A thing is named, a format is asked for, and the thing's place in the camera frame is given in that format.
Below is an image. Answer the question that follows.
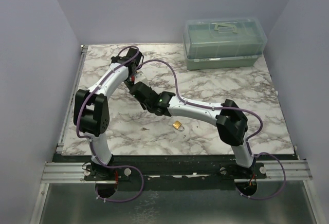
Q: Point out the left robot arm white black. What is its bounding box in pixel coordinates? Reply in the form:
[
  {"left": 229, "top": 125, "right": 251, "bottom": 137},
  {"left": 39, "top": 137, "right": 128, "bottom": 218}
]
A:
[{"left": 74, "top": 46, "right": 143, "bottom": 180}]

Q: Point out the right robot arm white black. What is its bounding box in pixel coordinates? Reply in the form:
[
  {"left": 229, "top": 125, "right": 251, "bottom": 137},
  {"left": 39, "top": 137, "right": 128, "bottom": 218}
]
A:
[{"left": 124, "top": 80, "right": 255, "bottom": 179}]

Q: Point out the small brass padlock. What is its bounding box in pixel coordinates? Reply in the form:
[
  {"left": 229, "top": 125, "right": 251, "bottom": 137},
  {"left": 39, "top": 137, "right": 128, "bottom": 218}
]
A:
[{"left": 172, "top": 121, "right": 185, "bottom": 132}]

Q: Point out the clear lid grey toolbox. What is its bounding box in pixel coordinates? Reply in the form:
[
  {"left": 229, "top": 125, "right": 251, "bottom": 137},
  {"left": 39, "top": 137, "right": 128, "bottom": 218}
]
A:
[{"left": 183, "top": 18, "right": 267, "bottom": 70}]

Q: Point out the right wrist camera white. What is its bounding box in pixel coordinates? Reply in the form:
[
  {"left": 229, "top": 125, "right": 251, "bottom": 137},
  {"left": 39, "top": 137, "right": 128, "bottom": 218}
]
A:
[{"left": 132, "top": 71, "right": 149, "bottom": 86}]

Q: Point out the black front mounting rail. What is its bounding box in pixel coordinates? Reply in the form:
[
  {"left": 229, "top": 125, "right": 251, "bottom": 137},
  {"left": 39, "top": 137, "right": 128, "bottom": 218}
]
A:
[{"left": 42, "top": 154, "right": 312, "bottom": 192}]

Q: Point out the aluminium side rail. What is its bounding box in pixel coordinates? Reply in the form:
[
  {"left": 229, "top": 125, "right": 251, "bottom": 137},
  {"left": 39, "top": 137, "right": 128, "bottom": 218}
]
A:
[{"left": 55, "top": 45, "right": 88, "bottom": 154}]

